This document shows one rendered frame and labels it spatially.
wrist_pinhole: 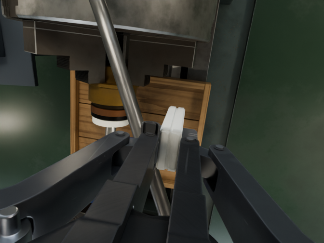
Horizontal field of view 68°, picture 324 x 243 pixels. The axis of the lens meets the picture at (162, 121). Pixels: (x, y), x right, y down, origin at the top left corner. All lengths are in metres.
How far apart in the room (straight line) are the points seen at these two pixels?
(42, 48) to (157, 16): 0.15
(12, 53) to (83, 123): 0.38
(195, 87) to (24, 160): 1.74
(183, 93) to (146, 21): 0.36
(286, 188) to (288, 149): 0.28
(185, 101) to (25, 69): 0.57
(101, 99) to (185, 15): 0.19
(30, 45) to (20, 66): 0.59
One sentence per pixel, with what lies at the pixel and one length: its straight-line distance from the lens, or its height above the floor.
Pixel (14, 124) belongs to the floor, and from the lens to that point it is 2.07.
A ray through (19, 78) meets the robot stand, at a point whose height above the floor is 0.75.
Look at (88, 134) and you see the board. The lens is 0.71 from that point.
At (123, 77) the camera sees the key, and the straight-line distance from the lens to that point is 0.19.
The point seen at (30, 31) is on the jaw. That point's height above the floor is 1.20.
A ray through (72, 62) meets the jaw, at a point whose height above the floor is 1.16.
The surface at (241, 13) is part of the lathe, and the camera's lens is 0.96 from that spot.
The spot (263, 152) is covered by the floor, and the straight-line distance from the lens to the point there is 1.66.
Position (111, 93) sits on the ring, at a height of 1.12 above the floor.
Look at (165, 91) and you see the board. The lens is 0.62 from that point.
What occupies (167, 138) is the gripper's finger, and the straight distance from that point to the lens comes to 0.16.
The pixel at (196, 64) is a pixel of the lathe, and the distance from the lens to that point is 0.62.
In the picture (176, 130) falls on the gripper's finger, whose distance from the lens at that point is 0.16.
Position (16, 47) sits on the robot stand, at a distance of 0.95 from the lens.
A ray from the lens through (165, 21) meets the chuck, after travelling 0.29.
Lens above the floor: 1.49
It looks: 71 degrees down
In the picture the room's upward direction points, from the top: 150 degrees counter-clockwise
